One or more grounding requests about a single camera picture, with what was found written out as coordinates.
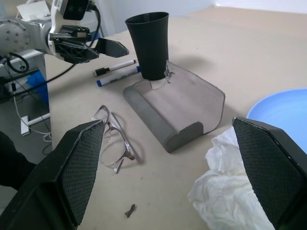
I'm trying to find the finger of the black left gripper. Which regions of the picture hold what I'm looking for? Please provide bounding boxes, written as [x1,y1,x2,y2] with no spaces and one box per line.
[94,37,130,58]
[53,38,100,65]

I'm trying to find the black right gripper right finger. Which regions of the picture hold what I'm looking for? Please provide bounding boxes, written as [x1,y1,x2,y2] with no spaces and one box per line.
[231,116,307,230]

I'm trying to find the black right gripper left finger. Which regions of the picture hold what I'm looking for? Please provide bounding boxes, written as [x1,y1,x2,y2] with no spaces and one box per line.
[0,119,106,230]

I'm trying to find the white marker with black cap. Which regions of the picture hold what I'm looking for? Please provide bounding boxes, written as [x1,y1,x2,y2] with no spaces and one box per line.
[93,59,138,78]

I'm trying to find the white marker with blue cap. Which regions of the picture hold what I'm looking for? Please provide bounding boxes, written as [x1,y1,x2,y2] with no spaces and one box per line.
[96,65,142,88]

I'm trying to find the white tissue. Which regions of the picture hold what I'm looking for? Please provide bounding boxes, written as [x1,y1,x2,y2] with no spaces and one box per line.
[187,126,274,230]

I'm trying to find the clear frame eyeglasses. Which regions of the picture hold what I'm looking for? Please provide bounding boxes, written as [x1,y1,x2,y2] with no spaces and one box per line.
[91,104,145,174]

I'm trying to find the grey glasses case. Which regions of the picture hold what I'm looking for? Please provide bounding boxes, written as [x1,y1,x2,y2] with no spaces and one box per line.
[122,60,226,154]

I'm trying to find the black tapered cup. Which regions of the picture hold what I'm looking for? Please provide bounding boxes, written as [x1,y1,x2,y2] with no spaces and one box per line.
[124,11,170,81]

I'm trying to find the blue bin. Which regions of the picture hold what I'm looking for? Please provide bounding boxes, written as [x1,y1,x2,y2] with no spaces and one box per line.
[26,71,50,104]

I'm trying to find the light blue round plate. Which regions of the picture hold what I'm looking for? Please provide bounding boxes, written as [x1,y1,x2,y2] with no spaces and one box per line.
[246,88,307,154]

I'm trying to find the black rounded shape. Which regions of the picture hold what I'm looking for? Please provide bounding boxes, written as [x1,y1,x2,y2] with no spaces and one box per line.
[0,130,37,193]

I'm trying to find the small dark scrap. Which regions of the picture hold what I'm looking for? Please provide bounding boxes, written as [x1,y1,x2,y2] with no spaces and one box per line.
[124,204,137,219]

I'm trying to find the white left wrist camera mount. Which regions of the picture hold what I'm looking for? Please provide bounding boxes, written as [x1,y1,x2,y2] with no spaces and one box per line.
[47,0,91,55]

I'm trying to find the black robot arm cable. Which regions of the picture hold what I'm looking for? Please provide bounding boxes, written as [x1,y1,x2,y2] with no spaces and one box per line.
[0,1,101,101]

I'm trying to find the white table frame leg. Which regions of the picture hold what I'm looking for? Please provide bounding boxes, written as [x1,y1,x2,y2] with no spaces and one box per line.
[20,50,51,135]

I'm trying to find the white floor cable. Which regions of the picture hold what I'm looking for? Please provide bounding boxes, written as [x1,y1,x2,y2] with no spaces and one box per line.
[12,94,53,156]

